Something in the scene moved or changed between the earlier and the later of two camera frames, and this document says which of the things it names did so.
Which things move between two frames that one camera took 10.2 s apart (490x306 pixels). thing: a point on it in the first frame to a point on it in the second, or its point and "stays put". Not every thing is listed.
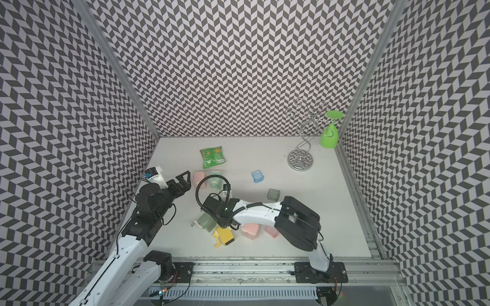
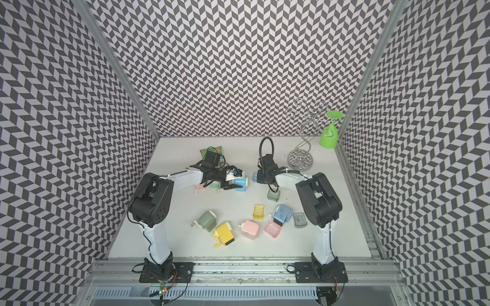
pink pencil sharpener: x=251 y=230 stays put
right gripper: x=216 y=219 to x=259 y=176
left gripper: x=185 y=186 to x=223 y=186
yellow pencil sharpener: x=223 y=236 stays put
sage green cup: x=207 y=222 stays put
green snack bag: x=212 y=157 stays put
